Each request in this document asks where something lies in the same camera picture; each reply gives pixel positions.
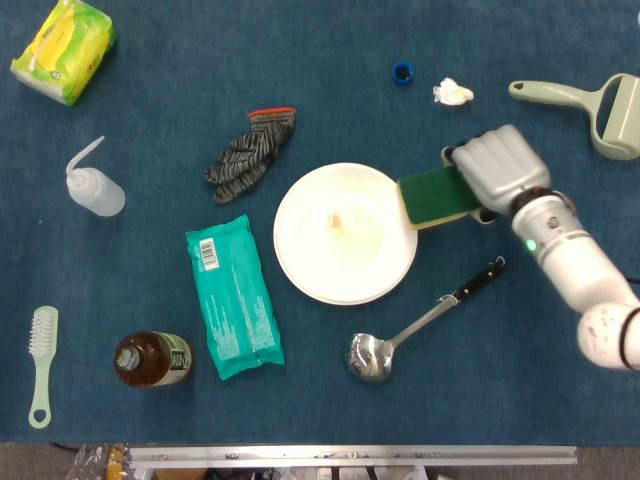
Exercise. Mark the translucent squeeze wash bottle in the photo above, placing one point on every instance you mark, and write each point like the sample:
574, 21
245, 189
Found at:
97, 191

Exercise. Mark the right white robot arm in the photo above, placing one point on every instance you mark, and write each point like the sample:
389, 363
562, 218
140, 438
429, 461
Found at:
575, 260

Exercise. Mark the aluminium frame rail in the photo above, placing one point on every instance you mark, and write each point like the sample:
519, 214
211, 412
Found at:
350, 456

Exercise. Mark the clear plastic bag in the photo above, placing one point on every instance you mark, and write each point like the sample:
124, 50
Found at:
97, 462

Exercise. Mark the pale green lint roller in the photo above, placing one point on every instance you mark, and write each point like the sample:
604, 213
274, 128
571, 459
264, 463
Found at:
615, 117

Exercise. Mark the brown tea bottle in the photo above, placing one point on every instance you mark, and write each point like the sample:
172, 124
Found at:
150, 359

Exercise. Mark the crumpled white tissue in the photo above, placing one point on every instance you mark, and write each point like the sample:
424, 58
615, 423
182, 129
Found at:
452, 92

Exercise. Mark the pale green scrub brush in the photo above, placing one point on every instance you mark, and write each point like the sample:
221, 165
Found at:
42, 350

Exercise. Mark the green yellow sponge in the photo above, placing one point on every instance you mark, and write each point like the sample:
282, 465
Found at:
435, 197

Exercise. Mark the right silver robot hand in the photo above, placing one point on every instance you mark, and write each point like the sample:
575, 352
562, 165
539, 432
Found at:
502, 167

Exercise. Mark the teal wet wipes pack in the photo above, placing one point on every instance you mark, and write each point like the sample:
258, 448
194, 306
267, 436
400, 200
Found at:
232, 295

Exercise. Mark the blue bottle cap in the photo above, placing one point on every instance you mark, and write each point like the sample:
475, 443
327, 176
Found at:
403, 73

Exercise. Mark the white round plate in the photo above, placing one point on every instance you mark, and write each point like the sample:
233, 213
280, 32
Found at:
345, 233

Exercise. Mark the grey striped work glove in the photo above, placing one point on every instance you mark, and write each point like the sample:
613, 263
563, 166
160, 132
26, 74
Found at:
250, 152

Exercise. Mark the yellow green tissue pack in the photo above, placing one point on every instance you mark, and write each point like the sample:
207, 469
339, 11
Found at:
62, 52

